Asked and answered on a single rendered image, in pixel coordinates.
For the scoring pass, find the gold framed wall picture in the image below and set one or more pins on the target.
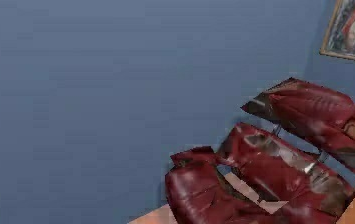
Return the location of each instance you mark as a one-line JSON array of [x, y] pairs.
[[350, 30]]

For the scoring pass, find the red leather armchair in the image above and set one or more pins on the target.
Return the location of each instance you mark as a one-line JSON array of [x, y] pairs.
[[285, 166]]

